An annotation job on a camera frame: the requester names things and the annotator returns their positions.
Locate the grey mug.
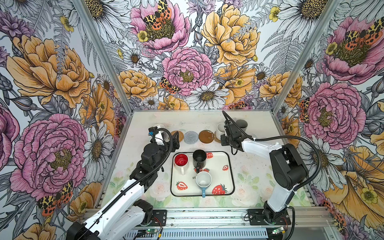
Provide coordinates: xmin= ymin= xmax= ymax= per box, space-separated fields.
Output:
xmin=236 ymin=119 xmax=248 ymax=132

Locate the cork paw print coaster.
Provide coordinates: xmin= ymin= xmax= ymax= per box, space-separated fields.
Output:
xmin=214 ymin=132 xmax=222 ymax=144

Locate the glossy brown wooden coaster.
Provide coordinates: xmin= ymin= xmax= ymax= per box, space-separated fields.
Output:
xmin=199 ymin=130 xmax=215 ymax=144

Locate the red interior mug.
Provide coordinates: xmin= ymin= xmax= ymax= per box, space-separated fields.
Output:
xmin=174 ymin=154 xmax=189 ymax=175

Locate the woven rattan coaster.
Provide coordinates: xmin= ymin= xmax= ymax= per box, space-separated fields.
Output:
xmin=171 ymin=131 xmax=184 ymax=143

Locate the black mug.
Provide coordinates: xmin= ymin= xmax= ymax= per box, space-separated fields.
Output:
xmin=193 ymin=150 xmax=207 ymax=174

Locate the grey crochet coaster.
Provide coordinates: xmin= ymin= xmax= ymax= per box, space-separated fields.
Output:
xmin=184 ymin=131 xmax=199 ymax=145

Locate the white mug blue handle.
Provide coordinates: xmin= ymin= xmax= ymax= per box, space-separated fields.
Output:
xmin=196 ymin=171 xmax=212 ymax=198

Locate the white mug purple handle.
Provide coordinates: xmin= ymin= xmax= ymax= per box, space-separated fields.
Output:
xmin=155 ymin=124 xmax=169 ymax=143

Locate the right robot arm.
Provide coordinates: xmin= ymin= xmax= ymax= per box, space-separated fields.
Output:
xmin=221 ymin=120 xmax=309 ymax=225

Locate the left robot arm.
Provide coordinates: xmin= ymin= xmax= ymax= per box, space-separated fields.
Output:
xmin=66 ymin=138 xmax=180 ymax=240

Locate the white tray with strawberries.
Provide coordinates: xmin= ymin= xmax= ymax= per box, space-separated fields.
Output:
xmin=171 ymin=152 xmax=235 ymax=198

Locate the green circuit board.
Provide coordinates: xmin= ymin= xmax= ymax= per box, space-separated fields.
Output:
xmin=135 ymin=229 xmax=162 ymax=238

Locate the right small circuit board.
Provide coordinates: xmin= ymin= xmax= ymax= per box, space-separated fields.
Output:
xmin=271 ymin=227 xmax=285 ymax=235

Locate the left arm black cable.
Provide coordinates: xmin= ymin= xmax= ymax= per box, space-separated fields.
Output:
xmin=80 ymin=128 xmax=174 ymax=232

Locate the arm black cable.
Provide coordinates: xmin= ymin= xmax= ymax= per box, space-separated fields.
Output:
xmin=80 ymin=128 xmax=174 ymax=232
xmin=221 ymin=110 xmax=322 ymax=240

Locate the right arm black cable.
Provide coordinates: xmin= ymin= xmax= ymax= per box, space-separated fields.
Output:
xmin=221 ymin=110 xmax=322 ymax=240

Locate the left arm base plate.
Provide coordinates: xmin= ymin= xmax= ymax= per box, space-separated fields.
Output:
xmin=142 ymin=210 xmax=168 ymax=227

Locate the aluminium front rail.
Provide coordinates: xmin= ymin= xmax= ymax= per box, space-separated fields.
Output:
xmin=163 ymin=207 xmax=334 ymax=229

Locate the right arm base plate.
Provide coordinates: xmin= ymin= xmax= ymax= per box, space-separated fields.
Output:
xmin=247 ymin=209 xmax=292 ymax=226

